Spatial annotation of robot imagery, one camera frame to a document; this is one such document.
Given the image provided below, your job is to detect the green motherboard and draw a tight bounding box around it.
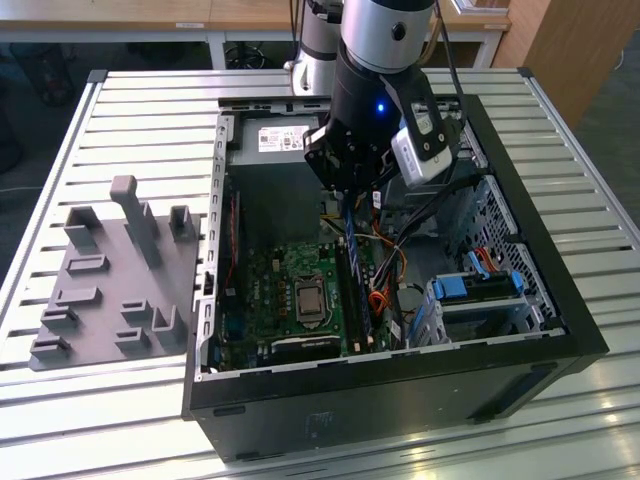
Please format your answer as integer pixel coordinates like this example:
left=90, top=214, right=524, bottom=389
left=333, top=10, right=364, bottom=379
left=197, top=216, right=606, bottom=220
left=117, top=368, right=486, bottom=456
left=214, top=239, right=401, bottom=369

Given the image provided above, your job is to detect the black graphics card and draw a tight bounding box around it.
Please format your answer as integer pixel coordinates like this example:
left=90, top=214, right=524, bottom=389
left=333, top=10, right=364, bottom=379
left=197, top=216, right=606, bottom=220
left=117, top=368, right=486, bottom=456
left=269, top=333, right=344, bottom=364

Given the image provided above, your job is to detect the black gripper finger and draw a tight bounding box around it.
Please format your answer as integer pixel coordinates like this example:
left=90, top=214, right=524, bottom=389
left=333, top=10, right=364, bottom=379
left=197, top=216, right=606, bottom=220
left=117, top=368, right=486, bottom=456
left=302, top=124, right=354, bottom=199
left=355, top=143, right=402, bottom=199

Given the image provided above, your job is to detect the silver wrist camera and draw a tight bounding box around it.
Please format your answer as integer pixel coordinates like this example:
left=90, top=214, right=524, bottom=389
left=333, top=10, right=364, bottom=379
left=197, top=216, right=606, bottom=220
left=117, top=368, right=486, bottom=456
left=389, top=124, right=456, bottom=190

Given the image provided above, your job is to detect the black PC case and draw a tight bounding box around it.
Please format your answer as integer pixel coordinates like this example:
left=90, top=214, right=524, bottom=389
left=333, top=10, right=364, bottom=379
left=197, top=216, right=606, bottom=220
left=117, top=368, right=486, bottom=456
left=180, top=93, right=610, bottom=464

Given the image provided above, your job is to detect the grey parts rack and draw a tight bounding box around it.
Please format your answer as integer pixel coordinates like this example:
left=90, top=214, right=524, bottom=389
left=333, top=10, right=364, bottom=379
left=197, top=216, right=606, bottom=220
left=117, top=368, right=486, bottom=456
left=27, top=174, right=202, bottom=372

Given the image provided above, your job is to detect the thick black cable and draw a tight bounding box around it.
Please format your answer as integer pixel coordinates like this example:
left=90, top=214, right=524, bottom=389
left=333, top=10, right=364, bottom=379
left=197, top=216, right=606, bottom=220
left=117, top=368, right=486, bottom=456
left=372, top=172, right=494, bottom=291

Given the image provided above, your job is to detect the grey round speaker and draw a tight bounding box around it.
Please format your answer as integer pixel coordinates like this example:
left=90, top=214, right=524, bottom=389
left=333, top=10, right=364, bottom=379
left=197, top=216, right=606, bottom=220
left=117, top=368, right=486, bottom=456
left=396, top=282, right=427, bottom=321

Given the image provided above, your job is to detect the wooden desk white frame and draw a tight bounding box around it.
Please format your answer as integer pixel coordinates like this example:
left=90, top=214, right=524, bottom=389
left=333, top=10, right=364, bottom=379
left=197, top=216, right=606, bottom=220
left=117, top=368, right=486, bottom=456
left=0, top=0, right=511, bottom=69

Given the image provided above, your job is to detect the blue RAM stick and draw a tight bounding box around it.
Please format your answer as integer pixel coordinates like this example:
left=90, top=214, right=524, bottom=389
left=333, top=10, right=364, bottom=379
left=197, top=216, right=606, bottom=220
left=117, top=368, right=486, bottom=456
left=342, top=197, right=364, bottom=301

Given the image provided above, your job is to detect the grey power supply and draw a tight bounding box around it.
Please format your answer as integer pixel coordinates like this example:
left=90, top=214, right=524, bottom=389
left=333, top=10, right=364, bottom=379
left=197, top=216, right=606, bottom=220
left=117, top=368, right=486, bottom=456
left=227, top=115, right=331, bottom=246

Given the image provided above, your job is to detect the orange wire bundle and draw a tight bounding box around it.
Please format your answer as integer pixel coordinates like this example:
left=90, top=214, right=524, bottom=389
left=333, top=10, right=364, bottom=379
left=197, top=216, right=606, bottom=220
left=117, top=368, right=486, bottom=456
left=368, top=292, right=396, bottom=319

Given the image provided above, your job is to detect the grey metal drive cage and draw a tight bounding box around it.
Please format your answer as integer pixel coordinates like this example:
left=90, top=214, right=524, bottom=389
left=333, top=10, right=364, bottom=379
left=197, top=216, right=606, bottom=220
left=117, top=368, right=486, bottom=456
left=447, top=107, right=489, bottom=174

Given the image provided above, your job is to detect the metal CPU socket cover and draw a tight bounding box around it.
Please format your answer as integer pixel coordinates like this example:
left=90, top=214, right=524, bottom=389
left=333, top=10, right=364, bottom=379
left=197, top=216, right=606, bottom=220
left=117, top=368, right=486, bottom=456
left=292, top=274, right=330, bottom=328

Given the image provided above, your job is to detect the multicolour wire bundle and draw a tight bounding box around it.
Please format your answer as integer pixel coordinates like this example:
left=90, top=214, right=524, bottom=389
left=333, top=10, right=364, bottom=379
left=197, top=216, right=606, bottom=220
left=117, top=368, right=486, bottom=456
left=369, top=219, right=410, bottom=296

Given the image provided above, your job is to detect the silver CPU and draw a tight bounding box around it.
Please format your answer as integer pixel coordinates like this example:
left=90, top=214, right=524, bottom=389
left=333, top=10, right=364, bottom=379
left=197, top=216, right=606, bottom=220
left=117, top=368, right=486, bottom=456
left=298, top=287, right=325, bottom=315

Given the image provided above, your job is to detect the wooden cabinet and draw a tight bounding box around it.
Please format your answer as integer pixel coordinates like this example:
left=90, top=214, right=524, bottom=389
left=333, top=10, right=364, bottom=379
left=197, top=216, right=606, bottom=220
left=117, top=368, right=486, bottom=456
left=492, top=0, right=640, bottom=131

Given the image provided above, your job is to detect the blue data wire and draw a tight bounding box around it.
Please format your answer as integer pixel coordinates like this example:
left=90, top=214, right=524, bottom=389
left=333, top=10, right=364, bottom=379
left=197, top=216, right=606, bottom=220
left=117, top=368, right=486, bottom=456
left=468, top=251, right=490, bottom=281

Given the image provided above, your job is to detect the hard disk in blue carrier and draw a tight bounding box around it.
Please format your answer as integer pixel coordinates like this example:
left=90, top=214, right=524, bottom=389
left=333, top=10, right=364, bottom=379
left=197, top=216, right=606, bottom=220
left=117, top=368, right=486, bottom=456
left=430, top=272, right=526, bottom=304

